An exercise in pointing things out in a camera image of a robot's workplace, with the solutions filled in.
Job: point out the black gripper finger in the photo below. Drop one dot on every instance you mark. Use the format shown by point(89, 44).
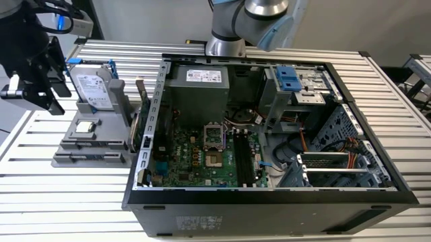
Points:
point(57, 65)
point(51, 106)

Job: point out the dark RAM stick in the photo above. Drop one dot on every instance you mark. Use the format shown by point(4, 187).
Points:
point(91, 144)
point(87, 157)

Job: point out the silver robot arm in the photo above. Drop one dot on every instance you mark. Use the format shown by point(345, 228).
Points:
point(228, 25)

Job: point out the black table corner cap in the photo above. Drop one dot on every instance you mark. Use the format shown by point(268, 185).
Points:
point(363, 54)
point(80, 41)

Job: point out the silver CPU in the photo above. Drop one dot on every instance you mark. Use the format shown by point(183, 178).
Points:
point(84, 127)

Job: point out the hard disk in blue carrier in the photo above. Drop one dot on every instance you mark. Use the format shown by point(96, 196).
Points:
point(91, 88)

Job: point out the grey parts rack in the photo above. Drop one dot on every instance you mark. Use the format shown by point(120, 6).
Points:
point(107, 126)

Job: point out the green graphics card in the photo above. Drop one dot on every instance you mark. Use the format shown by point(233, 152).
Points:
point(144, 106)

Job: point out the blue motherboard connector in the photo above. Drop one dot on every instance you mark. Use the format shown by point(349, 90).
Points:
point(161, 168)

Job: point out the grey power supply unit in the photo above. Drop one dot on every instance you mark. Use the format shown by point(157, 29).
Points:
point(195, 100)

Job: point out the green motherboard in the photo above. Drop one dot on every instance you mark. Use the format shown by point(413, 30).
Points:
point(184, 161)

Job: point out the CPU socket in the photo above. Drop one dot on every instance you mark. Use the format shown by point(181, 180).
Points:
point(213, 158)

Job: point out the thin locking lever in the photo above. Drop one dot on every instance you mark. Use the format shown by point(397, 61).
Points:
point(223, 138)

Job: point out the black round fan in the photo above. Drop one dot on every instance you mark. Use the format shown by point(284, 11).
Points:
point(241, 115)

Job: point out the blue drive latch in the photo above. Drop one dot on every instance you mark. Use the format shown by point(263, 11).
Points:
point(287, 78)

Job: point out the black open PC case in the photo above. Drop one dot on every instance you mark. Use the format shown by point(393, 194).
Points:
point(235, 216)

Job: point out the metal drive bay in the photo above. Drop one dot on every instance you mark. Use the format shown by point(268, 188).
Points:
point(309, 97)

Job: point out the metal disk bay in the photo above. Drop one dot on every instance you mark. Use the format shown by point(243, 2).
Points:
point(332, 170)

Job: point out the metal slat side table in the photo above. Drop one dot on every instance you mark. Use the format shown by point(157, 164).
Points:
point(419, 65)

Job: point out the silver and black camera bracket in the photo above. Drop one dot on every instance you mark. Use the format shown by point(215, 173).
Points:
point(13, 93)

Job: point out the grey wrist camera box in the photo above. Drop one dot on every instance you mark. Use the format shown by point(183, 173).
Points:
point(81, 26)

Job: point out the black post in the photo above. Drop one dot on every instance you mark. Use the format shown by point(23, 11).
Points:
point(96, 27)

